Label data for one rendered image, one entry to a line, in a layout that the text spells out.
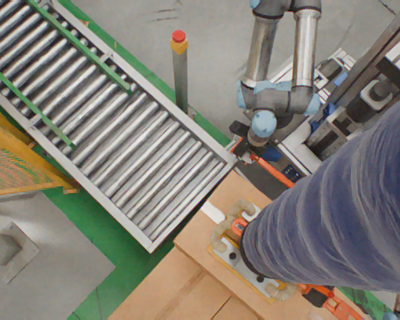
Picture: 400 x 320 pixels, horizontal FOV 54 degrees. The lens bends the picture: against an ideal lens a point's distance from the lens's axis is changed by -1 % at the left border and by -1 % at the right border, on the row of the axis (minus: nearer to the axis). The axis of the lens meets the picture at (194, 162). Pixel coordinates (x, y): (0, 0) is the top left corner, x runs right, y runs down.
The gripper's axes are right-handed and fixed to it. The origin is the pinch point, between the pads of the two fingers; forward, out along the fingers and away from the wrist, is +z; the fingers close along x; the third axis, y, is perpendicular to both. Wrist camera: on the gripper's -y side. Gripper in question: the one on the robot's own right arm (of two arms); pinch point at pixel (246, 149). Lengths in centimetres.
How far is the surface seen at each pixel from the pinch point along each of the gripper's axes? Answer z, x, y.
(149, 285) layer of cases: 66, -71, 1
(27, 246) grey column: 118, -110, -83
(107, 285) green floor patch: 120, -93, -24
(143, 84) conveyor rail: 60, 13, -77
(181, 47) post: 20, 28, -59
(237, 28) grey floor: 119, 115, -77
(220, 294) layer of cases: 66, -50, 33
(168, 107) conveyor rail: 60, 11, -56
